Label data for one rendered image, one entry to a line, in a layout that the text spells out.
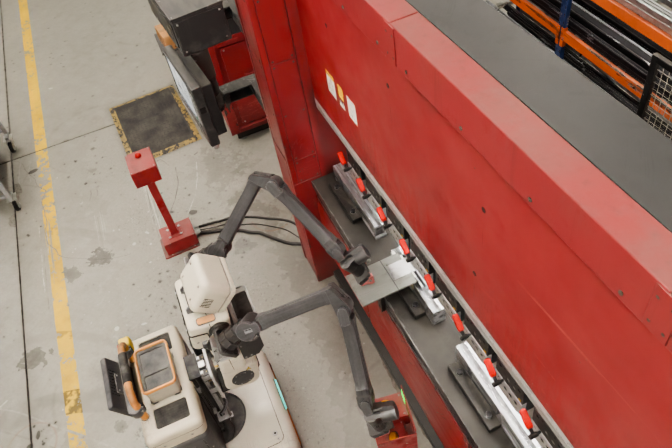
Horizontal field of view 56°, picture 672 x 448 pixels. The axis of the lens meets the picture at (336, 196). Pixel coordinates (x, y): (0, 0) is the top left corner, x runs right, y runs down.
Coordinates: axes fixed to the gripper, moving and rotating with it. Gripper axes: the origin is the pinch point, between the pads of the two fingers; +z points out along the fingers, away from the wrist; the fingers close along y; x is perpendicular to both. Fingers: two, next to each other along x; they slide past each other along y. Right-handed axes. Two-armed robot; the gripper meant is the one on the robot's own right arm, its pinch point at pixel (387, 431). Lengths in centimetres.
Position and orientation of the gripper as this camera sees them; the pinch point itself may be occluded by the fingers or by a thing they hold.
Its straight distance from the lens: 273.0
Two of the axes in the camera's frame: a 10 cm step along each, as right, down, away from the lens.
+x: -2.2, -6.9, 6.9
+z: 3.8, 5.9, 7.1
